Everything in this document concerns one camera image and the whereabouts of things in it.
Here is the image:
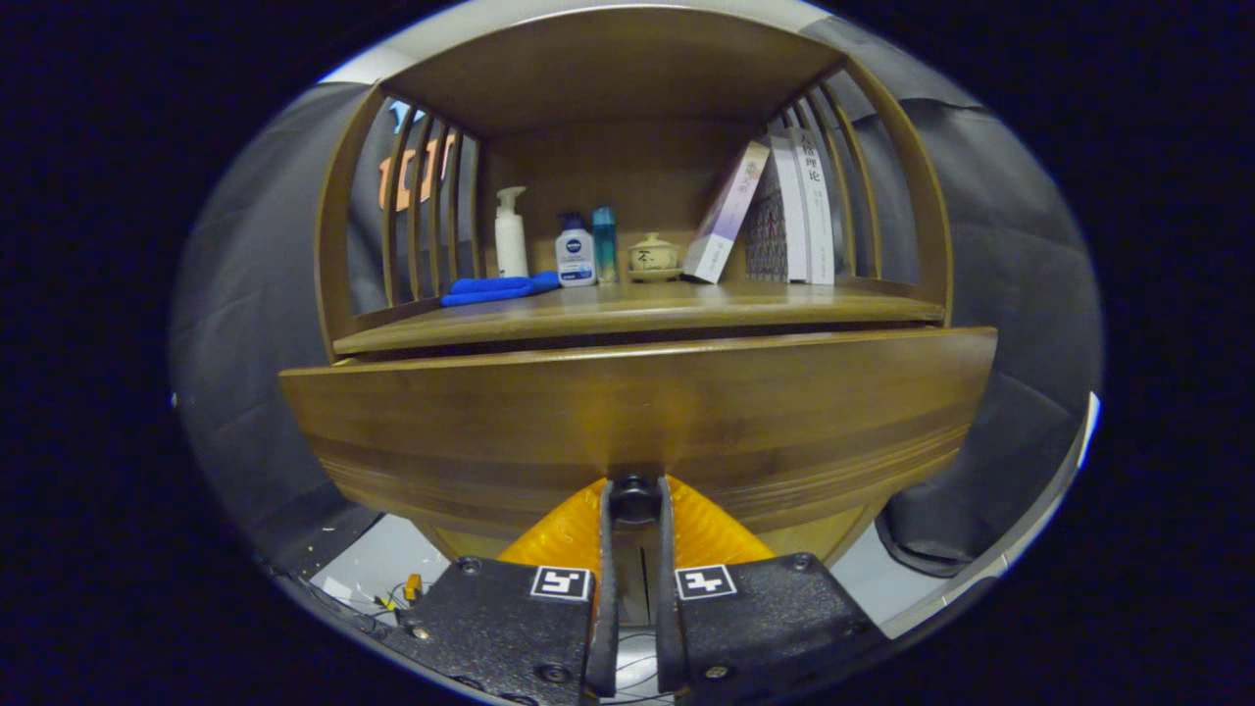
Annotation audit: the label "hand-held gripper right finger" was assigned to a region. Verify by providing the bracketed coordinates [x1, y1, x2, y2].
[653, 475, 891, 705]

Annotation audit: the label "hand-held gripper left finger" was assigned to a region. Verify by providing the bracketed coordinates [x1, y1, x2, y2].
[385, 477, 621, 706]

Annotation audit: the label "wooden drawer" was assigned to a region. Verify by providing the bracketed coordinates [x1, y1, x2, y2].
[279, 327, 999, 565]

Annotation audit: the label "wooden countertop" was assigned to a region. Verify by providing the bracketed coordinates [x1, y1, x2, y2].
[333, 279, 947, 356]

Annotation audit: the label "wooden cabinet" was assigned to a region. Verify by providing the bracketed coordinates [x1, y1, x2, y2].
[314, 5, 957, 629]

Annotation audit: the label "blue folded cloth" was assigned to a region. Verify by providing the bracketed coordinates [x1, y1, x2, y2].
[439, 272, 562, 308]

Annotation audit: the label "white lotion bottle blue cap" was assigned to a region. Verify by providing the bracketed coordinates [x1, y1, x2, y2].
[555, 212, 597, 287]

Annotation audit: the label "white pump bottle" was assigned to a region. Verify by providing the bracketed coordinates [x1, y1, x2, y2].
[493, 186, 530, 278]

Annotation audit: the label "beige lidded teacup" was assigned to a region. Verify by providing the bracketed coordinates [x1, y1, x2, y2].
[627, 232, 680, 283]

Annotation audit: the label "teal slim bottle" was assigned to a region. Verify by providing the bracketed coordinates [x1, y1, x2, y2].
[591, 206, 620, 285]

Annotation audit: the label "plain white book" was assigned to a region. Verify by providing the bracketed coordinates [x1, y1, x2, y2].
[770, 135, 810, 283]

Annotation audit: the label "purple white leaning book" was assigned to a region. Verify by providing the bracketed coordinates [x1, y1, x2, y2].
[683, 140, 773, 284]

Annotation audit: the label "white book with black print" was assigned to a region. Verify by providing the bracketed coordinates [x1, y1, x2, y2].
[789, 127, 836, 285]

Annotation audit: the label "black floor cables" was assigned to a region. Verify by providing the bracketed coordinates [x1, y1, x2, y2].
[353, 579, 408, 619]

